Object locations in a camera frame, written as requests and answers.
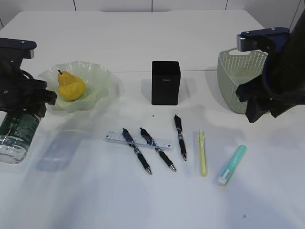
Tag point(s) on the yellow pen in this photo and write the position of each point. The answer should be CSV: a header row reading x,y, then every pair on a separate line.
x,y
202,152

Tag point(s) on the green plastic woven basket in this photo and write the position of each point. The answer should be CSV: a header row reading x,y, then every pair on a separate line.
x,y
234,70

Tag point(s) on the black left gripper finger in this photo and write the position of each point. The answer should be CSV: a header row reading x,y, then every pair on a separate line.
x,y
37,109
49,97

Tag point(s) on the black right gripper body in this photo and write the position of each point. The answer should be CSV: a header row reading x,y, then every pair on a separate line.
x,y
283,77

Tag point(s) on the clear plastic ruler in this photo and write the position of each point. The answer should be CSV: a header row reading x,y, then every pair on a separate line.
x,y
138,140

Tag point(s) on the clear plastic water bottle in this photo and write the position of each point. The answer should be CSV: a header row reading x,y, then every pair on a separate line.
x,y
16,134

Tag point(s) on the black pen left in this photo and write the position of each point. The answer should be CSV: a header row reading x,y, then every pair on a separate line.
x,y
126,135

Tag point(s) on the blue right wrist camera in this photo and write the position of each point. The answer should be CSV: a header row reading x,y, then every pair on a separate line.
x,y
267,40

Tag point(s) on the black pen right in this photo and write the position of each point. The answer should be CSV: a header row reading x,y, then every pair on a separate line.
x,y
178,125

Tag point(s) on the green wavy glass plate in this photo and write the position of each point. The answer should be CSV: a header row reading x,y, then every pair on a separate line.
x,y
96,77

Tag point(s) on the black pen middle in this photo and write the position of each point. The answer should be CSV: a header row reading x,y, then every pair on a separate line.
x,y
160,152

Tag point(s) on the teal eraser pen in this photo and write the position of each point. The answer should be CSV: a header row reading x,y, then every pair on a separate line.
x,y
232,165

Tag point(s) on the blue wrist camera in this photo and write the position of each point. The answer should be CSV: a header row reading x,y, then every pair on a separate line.
x,y
267,40
14,48

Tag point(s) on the yellow pear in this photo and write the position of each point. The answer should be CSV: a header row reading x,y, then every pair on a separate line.
x,y
70,86

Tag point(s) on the black pen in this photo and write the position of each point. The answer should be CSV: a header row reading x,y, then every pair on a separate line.
x,y
126,135
178,125
160,152

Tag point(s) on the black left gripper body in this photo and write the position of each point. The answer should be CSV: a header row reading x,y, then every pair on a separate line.
x,y
18,89

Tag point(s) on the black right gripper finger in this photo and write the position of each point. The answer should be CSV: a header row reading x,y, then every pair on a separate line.
x,y
256,107

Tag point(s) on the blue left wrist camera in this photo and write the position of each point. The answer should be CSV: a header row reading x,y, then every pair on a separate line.
x,y
14,48

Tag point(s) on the black square pen holder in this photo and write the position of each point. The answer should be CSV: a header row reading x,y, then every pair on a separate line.
x,y
166,76

